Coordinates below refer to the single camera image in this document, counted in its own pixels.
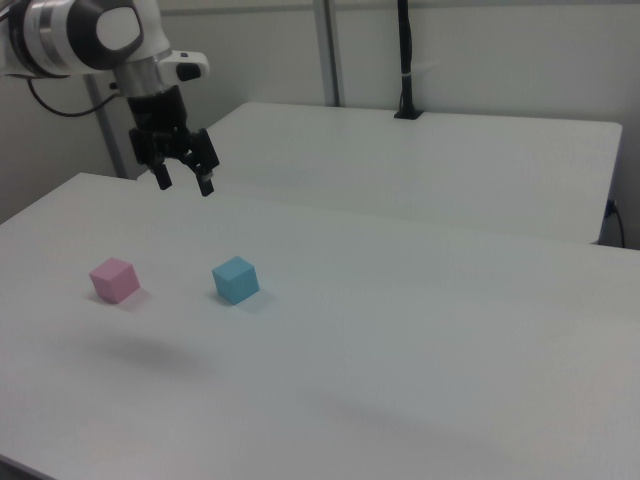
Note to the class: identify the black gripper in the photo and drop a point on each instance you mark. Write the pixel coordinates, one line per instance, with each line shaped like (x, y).
(156, 120)

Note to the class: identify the blue cube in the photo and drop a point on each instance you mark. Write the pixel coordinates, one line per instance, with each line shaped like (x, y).
(235, 280)

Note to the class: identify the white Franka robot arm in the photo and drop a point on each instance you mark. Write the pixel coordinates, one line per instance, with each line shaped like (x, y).
(55, 32)

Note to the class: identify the pink cube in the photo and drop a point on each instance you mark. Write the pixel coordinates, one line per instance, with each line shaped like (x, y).
(114, 280)

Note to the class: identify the white background table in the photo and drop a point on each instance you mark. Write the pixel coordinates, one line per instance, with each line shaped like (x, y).
(425, 165)

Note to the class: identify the black pole with base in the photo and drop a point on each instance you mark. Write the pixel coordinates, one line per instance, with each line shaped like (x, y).
(406, 60)

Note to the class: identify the grey metal frame post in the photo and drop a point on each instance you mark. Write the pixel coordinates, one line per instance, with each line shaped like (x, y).
(107, 135)

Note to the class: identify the grey metal wall post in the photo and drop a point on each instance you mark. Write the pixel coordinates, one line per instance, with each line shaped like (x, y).
(330, 50)

